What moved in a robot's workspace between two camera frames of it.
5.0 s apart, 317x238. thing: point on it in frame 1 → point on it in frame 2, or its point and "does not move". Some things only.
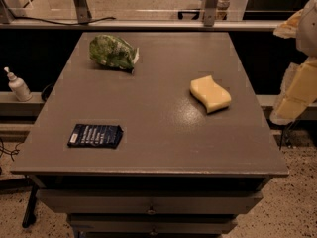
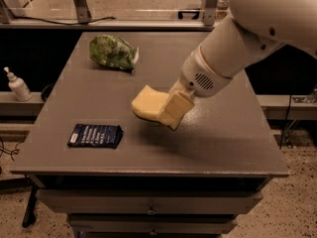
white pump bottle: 19,86 does not move
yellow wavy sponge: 212,95 → 149,102
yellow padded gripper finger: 298,90 → 197,76
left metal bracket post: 83,12 does not move
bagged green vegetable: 113,51 does not move
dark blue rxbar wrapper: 95,135 does not move
